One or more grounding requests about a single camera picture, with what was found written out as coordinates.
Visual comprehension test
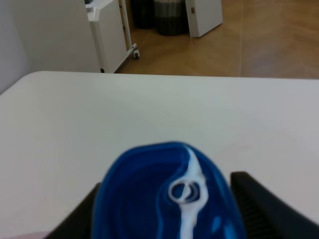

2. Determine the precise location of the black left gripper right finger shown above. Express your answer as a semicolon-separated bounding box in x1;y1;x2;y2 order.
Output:
230;172;319;239

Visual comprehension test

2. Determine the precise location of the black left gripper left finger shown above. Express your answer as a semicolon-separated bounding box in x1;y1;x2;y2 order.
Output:
47;183;101;239

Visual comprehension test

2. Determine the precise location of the white bottle blue cap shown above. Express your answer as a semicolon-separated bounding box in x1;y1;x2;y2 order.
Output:
91;142;246;239

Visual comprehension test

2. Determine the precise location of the white rolling partition panel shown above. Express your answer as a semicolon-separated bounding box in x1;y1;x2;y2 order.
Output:
85;0;140;73

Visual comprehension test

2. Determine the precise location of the white cabinet door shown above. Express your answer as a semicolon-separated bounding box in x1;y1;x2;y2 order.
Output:
185;0;223;37

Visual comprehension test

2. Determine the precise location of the black bin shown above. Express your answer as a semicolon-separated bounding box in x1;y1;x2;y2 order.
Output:
130;0;155;29

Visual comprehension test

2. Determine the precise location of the dark striped bin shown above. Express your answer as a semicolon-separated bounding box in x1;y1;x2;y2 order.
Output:
154;0;189;36

